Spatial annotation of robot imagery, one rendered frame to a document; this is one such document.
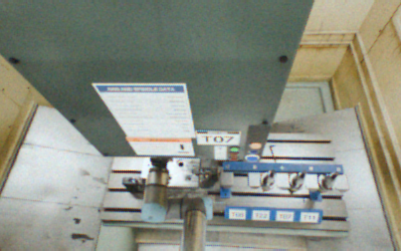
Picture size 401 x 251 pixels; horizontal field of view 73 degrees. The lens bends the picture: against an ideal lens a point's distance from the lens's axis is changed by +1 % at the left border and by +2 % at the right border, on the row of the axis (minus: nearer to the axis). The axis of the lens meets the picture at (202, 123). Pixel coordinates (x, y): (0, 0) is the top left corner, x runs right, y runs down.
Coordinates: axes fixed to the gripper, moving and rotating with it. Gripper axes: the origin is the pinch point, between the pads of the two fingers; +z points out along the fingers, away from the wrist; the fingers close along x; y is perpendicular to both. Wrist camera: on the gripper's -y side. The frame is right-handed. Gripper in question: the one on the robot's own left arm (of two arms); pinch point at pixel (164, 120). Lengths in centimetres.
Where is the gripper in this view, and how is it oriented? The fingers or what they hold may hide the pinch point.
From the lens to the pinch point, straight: 100.0
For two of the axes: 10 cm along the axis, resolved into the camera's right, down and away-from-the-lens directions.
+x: 10.0, 0.1, -0.8
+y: 0.7, 4.7, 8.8
